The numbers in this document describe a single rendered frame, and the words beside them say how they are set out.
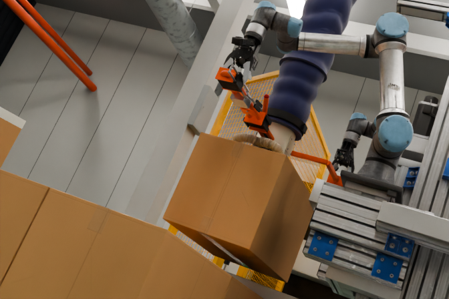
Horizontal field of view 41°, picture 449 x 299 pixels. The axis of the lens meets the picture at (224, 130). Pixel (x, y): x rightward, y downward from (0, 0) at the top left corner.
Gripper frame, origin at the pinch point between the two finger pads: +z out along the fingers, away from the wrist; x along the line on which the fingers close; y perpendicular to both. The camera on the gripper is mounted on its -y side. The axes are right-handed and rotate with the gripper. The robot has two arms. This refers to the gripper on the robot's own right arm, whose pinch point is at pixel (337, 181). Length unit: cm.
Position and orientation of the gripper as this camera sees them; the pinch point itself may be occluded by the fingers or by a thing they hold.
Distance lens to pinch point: 292.6
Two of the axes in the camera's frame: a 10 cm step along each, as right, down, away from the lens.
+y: -3.3, -4.2, -8.5
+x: 8.7, 2.2, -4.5
